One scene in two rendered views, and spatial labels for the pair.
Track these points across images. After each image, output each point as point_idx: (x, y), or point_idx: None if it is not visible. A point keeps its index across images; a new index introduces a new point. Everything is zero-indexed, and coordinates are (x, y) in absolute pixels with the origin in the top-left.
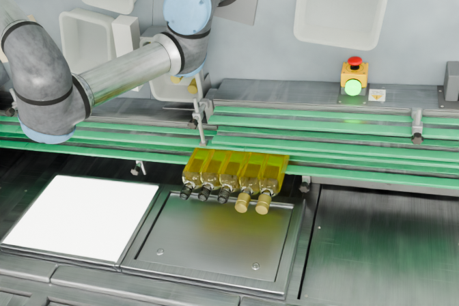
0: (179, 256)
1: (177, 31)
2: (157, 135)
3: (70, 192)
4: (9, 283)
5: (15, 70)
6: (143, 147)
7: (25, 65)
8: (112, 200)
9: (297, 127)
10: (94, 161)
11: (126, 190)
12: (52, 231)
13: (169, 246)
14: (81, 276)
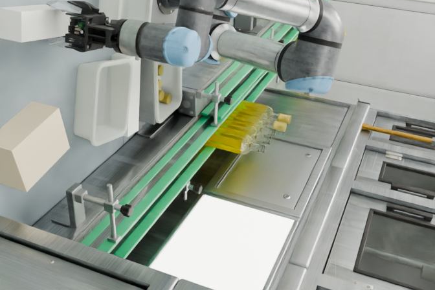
0: (293, 187)
1: (234, 15)
2: (186, 147)
3: (184, 259)
4: None
5: (338, 22)
6: None
7: (339, 16)
8: (211, 224)
9: (248, 70)
10: None
11: (200, 215)
12: (245, 268)
13: (282, 191)
14: (306, 243)
